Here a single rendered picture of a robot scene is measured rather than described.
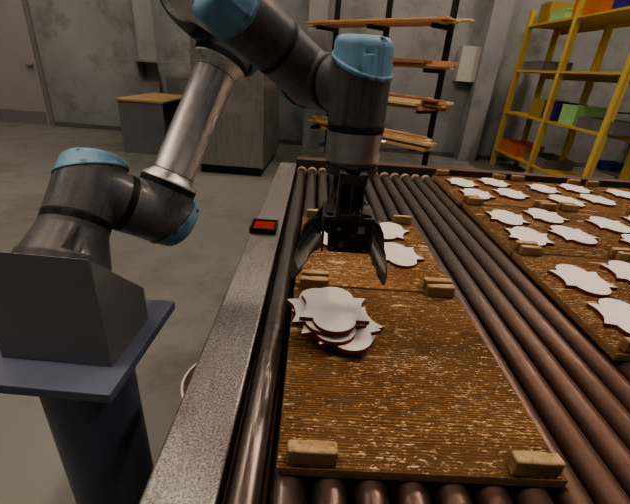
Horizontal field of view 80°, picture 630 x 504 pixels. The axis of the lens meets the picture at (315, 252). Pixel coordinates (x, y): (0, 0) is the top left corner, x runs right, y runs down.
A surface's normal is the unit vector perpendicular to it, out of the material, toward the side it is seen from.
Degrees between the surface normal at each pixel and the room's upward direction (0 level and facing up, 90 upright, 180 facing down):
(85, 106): 90
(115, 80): 90
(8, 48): 90
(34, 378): 0
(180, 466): 0
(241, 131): 90
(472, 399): 0
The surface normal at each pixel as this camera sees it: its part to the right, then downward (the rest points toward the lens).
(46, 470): 0.07, -0.89
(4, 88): -0.05, 0.44
